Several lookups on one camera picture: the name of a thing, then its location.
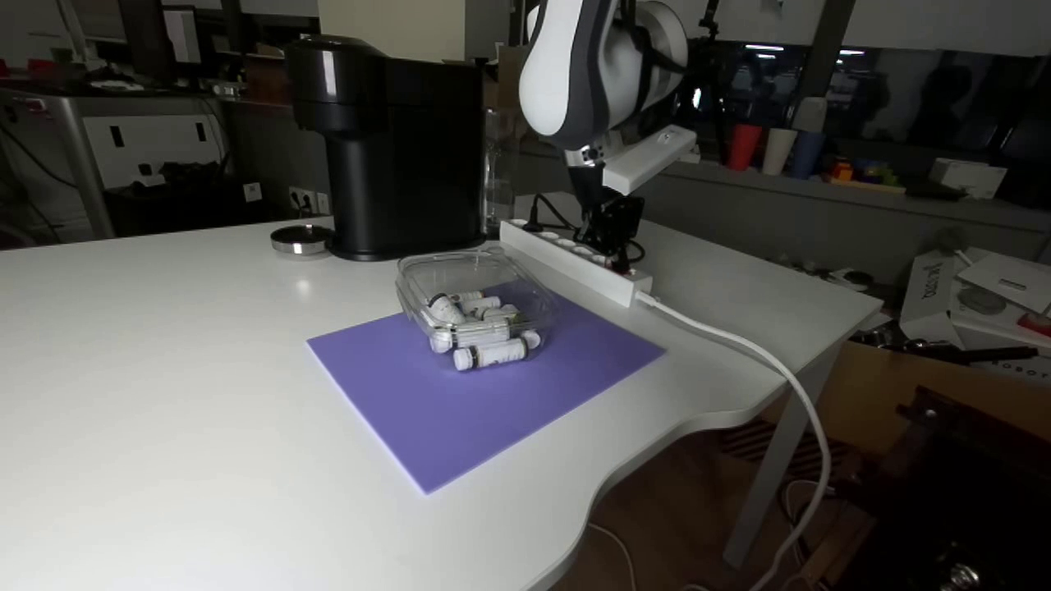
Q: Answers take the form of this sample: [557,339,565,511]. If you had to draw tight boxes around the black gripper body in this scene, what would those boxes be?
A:
[576,160,646,250]

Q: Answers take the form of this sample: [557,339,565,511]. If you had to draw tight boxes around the white power strip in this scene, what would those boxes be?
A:
[498,212,663,313]

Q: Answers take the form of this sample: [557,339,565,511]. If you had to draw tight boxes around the clear water tank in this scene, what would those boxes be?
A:
[479,100,527,232]

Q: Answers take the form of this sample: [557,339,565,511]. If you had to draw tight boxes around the grey cabinet row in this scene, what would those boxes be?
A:
[514,144,1051,294]

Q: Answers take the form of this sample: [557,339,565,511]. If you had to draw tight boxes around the clear plastic container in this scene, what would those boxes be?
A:
[390,243,551,343]

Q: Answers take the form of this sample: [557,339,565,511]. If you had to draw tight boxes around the red cup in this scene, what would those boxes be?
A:
[724,121,770,174]

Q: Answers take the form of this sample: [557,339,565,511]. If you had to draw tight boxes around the white vial with dark cap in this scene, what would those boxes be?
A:
[452,328,546,377]

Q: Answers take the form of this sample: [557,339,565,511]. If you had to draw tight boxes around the white cup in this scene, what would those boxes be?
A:
[761,125,802,177]

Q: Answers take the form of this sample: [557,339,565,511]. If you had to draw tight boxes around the blue cup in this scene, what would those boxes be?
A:
[790,129,828,183]

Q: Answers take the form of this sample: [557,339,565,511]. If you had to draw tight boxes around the black coffee machine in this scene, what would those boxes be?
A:
[286,32,490,266]

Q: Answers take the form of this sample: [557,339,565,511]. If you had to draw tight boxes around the purple mat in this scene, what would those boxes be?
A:
[305,274,672,498]

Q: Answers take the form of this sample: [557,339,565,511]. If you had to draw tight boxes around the metal table leg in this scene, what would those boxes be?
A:
[720,339,848,575]

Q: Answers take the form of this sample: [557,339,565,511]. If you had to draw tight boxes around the round silver drip tray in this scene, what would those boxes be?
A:
[271,219,337,259]

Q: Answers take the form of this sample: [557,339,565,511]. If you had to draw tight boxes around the large white cardboard box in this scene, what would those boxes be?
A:
[896,243,1051,357]

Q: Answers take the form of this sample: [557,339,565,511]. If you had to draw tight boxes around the small white box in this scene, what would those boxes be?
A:
[927,154,1013,203]

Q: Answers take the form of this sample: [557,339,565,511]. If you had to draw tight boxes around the white panel with sockets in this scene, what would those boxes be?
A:
[80,108,230,198]

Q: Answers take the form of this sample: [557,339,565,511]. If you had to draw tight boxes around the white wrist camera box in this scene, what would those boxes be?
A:
[597,121,703,200]

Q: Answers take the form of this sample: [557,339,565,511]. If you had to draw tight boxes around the black power cable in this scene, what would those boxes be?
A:
[527,189,651,274]

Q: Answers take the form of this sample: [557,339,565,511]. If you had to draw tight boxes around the white power strip cable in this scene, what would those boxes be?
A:
[637,287,838,591]

